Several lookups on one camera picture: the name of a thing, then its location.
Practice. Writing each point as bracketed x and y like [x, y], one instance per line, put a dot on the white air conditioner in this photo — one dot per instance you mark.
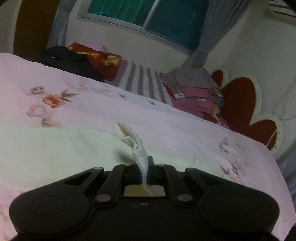
[280, 7]

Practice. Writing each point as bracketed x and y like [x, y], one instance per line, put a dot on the white knit sweater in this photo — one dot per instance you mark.
[32, 157]

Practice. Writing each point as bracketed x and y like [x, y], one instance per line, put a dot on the black garment on bed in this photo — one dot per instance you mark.
[62, 58]

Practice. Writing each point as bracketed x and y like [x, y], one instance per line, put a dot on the grey striped pillow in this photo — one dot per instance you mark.
[140, 80]

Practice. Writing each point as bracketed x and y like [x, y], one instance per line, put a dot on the stack of folded clothes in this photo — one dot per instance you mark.
[194, 91]

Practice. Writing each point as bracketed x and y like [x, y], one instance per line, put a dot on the grey curtain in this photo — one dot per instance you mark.
[220, 18]
[60, 24]

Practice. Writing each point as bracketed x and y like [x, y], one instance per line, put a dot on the red white scalloped headboard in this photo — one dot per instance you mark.
[242, 110]

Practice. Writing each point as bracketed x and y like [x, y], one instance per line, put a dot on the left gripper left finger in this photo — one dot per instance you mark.
[112, 190]

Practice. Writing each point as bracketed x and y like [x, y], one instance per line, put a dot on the right grey curtain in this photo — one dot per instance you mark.
[220, 18]

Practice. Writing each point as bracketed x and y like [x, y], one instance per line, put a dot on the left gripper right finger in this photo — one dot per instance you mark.
[168, 177]

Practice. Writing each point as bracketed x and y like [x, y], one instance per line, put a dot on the brown wooden door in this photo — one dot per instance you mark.
[33, 27]

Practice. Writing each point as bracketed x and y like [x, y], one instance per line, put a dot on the left grey curtain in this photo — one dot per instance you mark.
[60, 24]

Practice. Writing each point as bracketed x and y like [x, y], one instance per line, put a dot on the window with green screen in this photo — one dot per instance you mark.
[174, 23]

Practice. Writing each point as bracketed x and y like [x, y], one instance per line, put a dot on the pink floral bed sheet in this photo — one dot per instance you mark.
[34, 95]

